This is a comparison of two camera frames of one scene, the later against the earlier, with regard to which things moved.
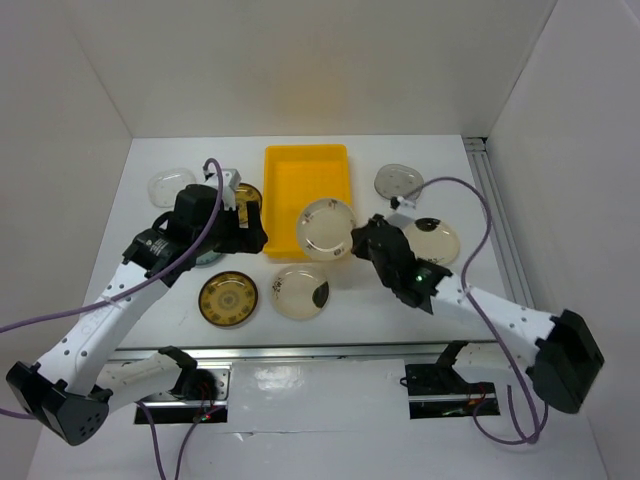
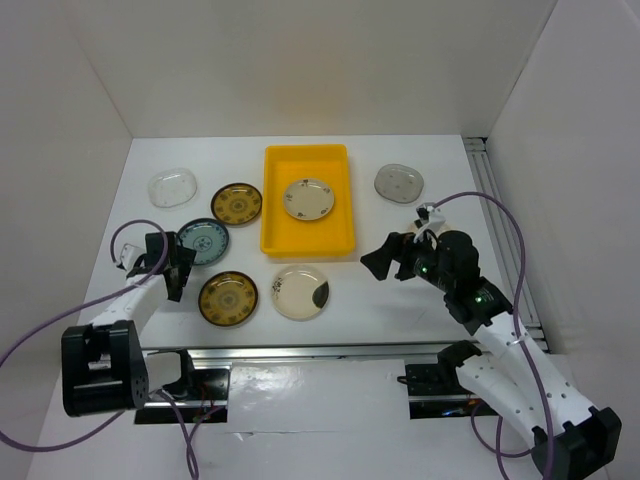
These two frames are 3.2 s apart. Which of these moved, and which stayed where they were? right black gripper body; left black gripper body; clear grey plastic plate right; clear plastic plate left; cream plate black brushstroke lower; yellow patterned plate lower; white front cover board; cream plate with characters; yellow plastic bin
Moved: right black gripper body; cream plate with characters; left black gripper body
Stayed: yellow patterned plate lower; clear grey plastic plate right; white front cover board; cream plate black brushstroke lower; clear plastic plate left; yellow plastic bin
